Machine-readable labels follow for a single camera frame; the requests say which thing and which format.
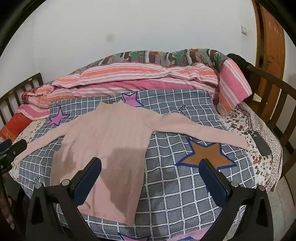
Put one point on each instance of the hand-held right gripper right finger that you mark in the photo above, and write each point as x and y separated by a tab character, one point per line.
214	183

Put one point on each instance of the grey checked star blanket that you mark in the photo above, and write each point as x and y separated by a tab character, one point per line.
173	185

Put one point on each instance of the black smartphone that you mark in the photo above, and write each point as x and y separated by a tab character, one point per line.
260	143

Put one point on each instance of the person's left hand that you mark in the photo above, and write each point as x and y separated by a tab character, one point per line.
7	210

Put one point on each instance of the pink striped quilt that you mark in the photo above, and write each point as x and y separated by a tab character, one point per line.
138	74

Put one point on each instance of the pink ribbed sweater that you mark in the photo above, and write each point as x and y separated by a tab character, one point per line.
108	139

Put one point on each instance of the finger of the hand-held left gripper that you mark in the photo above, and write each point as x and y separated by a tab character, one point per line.
15	148

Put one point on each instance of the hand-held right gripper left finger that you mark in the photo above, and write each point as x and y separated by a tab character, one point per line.
89	183

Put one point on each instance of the red pillow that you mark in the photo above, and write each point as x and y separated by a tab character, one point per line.
13	127

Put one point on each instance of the dark wooden bed frame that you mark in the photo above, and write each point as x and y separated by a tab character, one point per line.
266	76

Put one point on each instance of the dark clothing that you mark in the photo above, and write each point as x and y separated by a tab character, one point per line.
238	59

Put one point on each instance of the white wall switch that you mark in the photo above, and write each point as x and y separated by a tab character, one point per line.
244	29

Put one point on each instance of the floral patchwork quilt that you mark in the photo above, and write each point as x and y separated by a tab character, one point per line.
161	56

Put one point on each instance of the brown wooden door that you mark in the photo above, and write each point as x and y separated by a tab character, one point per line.
270	46

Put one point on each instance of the white paper scrap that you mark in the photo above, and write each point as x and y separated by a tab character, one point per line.
257	98

